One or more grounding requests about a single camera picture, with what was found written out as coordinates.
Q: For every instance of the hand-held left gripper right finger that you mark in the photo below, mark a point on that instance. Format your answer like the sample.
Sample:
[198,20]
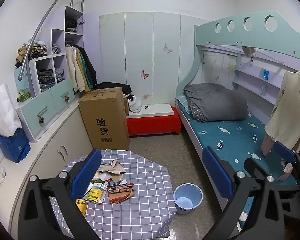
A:
[217,172]

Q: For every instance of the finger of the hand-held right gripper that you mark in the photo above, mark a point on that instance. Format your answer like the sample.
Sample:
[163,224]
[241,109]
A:
[255,167]
[283,152]

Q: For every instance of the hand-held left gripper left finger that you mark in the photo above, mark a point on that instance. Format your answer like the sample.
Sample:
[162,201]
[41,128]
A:
[86,172]

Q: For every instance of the blue plastic bucket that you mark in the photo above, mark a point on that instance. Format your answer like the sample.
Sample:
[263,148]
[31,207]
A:
[190,190]

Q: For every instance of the crumpled white wrapper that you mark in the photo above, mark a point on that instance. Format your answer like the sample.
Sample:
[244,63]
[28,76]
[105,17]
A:
[103,177]

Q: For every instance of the pink garment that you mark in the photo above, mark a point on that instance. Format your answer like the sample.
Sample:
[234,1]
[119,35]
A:
[266,147]

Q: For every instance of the yellow white packet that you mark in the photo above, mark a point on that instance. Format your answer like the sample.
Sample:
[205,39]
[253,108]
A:
[96,195]

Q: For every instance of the brown crumpled paper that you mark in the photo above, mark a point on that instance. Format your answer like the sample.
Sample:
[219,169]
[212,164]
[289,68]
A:
[116,167]

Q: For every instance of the yellow wrapper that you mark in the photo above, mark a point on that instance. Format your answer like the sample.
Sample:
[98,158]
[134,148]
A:
[82,206]

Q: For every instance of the teal candy-print quilt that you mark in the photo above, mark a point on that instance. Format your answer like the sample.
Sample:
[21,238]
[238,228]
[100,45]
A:
[227,135]

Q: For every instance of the red brown packet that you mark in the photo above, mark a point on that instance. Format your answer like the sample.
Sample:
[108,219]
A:
[120,195]

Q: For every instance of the cream curved floor cabinet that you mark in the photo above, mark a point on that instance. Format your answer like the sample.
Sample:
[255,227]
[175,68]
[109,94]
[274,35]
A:
[52,142]

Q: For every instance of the beige hanging shirt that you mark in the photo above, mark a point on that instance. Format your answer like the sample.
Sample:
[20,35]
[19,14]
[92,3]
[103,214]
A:
[290,105]

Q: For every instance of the table with grey checked tablecloth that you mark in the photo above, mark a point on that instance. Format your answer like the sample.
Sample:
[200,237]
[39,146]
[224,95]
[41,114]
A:
[140,180]

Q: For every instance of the large cardboard box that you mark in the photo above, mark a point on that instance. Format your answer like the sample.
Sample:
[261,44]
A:
[102,120]

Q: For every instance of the grey duvet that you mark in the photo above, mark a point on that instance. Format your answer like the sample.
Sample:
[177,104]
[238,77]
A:
[215,100]

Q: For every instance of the blue plastic bag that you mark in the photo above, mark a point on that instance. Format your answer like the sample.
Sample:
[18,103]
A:
[13,147]

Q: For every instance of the light blue pillow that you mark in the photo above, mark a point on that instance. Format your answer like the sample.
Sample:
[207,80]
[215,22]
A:
[182,102]

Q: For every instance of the red storage bench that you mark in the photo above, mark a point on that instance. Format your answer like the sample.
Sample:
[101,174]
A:
[152,123]

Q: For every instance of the white plastic bag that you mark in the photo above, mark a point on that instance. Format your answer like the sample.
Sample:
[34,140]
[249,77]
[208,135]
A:
[135,105]

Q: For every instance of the black clothes pile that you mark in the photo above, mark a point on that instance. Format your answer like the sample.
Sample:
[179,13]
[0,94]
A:
[120,87]

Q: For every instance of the pink flower sticker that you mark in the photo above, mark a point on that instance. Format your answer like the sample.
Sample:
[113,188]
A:
[145,96]

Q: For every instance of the green garment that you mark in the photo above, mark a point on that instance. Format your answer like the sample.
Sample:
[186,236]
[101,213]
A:
[87,75]

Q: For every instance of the green artificial plant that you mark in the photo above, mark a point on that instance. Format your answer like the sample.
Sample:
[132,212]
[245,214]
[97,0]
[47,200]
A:
[23,96]

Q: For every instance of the white paper bag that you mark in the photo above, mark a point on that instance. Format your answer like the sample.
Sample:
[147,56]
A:
[5,115]

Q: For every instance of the grey folded clothes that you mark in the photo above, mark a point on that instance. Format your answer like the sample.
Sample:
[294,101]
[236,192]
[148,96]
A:
[55,48]
[60,76]

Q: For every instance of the dark folded clothes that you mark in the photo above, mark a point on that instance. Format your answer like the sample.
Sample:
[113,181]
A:
[46,76]

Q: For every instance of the black coat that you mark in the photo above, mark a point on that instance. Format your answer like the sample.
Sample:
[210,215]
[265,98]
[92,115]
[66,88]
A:
[90,62]

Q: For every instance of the pink butterfly sticker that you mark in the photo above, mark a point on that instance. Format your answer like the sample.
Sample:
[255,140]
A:
[144,74]

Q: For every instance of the teal bunk bed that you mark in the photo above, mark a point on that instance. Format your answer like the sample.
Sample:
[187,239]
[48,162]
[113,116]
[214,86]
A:
[240,36]

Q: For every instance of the brown folded clothes pile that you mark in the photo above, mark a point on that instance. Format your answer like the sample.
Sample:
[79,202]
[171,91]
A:
[31,51]

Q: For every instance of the cream butterfly sticker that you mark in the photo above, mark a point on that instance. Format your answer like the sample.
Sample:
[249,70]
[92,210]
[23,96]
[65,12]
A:
[167,48]

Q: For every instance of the lilac stair cabinet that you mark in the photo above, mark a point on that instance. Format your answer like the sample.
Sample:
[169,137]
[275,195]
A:
[58,40]

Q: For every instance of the grey metal handrail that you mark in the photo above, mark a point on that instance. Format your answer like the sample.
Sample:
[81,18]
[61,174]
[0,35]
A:
[33,38]

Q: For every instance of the black folded clothes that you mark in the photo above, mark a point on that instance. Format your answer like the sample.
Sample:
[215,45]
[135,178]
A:
[71,22]

